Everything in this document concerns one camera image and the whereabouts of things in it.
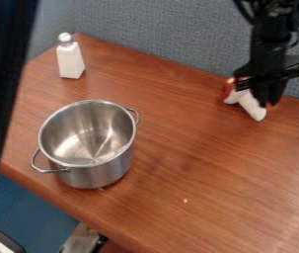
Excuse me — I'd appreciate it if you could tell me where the red and white toy mushroom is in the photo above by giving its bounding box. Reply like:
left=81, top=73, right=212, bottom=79
left=222, top=77, right=268, bottom=122

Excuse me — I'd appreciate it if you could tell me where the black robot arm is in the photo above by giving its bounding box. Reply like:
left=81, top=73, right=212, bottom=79
left=233, top=0, right=299, bottom=108

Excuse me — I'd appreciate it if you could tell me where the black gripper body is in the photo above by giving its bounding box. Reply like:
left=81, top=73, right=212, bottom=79
left=234, top=42, right=299, bottom=92

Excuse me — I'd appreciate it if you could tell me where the grey table leg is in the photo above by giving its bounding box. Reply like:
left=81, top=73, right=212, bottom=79
left=59, top=222, right=109, bottom=253

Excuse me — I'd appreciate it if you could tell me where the stainless steel pot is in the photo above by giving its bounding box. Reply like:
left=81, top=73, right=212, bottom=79
left=31, top=100, right=142, bottom=189

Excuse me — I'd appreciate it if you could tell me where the white salt shaker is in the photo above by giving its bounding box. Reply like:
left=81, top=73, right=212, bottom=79
left=57, top=33, right=86, bottom=79

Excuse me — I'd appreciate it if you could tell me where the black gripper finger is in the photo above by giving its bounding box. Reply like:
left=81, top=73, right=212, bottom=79
left=269, top=79, right=288, bottom=106
left=252, top=82, right=270, bottom=108

